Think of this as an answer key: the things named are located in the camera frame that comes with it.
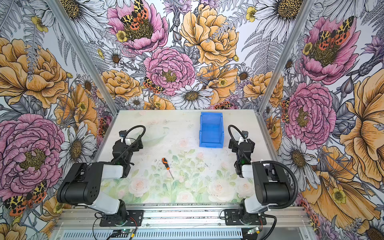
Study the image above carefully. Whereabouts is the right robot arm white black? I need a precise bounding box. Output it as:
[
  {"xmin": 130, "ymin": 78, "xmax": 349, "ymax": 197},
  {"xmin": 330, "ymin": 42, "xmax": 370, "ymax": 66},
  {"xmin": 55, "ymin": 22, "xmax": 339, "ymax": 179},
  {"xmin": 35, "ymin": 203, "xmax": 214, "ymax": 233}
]
[{"xmin": 224, "ymin": 125, "xmax": 299, "ymax": 226}]

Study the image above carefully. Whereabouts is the white slotted cable duct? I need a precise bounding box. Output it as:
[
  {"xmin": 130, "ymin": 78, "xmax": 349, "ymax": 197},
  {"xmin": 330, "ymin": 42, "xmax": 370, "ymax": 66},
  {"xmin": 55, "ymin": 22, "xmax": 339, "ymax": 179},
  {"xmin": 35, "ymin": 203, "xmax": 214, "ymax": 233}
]
[{"xmin": 56, "ymin": 228, "xmax": 243, "ymax": 240}]

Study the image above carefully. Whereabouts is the right aluminium frame post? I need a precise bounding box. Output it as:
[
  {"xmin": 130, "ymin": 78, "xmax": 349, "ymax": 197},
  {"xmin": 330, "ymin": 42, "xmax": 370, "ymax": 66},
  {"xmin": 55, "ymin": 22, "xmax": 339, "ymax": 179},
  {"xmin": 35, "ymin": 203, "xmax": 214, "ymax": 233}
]
[{"xmin": 257, "ymin": 0, "xmax": 315, "ymax": 116}]

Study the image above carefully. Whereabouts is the aluminium frame post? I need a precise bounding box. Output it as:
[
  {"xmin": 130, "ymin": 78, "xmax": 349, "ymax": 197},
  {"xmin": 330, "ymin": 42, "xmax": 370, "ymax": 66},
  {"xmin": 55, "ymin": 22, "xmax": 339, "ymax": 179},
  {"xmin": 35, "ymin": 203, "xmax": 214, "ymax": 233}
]
[
  {"xmin": 47, "ymin": 1, "xmax": 119, "ymax": 117},
  {"xmin": 257, "ymin": 0, "xmax": 315, "ymax": 116}
]

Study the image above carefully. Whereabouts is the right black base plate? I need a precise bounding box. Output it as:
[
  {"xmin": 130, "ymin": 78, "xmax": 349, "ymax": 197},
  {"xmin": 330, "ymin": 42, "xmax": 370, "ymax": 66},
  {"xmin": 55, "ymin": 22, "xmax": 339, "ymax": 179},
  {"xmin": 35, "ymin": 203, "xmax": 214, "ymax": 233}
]
[{"xmin": 220, "ymin": 209, "xmax": 267, "ymax": 226}]

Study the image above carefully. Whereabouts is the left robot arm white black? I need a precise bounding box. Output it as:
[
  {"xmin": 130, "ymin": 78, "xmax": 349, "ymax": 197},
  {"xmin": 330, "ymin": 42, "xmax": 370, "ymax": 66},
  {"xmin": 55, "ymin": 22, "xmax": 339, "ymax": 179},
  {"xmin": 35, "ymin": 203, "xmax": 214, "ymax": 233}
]
[{"xmin": 57, "ymin": 125, "xmax": 146, "ymax": 227}]

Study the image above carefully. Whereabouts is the aluminium front rail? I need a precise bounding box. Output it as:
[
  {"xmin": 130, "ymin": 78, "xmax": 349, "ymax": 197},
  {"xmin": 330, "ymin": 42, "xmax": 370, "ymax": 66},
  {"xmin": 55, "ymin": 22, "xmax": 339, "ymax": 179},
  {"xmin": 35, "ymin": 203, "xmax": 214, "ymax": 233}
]
[{"xmin": 53, "ymin": 203, "xmax": 311, "ymax": 232}]

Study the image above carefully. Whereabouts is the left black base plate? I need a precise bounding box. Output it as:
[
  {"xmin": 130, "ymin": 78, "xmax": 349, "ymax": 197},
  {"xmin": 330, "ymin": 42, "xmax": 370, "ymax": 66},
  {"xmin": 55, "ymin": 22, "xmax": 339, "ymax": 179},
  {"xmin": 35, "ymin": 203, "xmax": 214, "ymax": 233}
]
[{"xmin": 100, "ymin": 210, "xmax": 144, "ymax": 227}]

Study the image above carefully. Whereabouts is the orange black screwdriver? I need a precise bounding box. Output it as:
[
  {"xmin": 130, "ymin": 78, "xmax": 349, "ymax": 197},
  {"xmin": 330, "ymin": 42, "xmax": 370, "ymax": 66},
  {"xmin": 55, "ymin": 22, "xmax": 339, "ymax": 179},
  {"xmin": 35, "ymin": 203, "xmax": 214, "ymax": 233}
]
[{"xmin": 162, "ymin": 158, "xmax": 174, "ymax": 180}]

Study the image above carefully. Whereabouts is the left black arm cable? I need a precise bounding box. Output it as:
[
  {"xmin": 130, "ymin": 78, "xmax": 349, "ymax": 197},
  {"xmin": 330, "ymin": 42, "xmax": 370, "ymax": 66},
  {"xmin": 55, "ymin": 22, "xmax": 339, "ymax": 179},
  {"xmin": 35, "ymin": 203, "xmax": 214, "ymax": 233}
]
[{"xmin": 110, "ymin": 125, "xmax": 147, "ymax": 165}]

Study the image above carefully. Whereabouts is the blue plastic bin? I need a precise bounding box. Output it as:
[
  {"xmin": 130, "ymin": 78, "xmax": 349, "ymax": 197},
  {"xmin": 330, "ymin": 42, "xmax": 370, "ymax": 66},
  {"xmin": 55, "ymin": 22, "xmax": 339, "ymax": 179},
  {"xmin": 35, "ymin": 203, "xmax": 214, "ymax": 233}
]
[{"xmin": 199, "ymin": 112, "xmax": 225, "ymax": 148}]

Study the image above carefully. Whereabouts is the left aluminium frame post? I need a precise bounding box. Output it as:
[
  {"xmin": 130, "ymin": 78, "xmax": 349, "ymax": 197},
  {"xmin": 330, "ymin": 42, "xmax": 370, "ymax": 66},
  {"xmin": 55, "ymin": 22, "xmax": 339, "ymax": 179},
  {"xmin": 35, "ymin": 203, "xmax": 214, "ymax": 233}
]
[{"xmin": 47, "ymin": 1, "xmax": 119, "ymax": 117}]

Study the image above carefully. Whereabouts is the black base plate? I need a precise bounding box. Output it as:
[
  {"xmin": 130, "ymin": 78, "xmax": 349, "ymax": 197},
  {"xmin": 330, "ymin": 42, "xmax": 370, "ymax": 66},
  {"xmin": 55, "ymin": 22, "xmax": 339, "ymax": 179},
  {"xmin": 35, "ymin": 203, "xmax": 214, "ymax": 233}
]
[
  {"xmin": 100, "ymin": 210, "xmax": 144, "ymax": 227},
  {"xmin": 220, "ymin": 209, "xmax": 267, "ymax": 226}
]

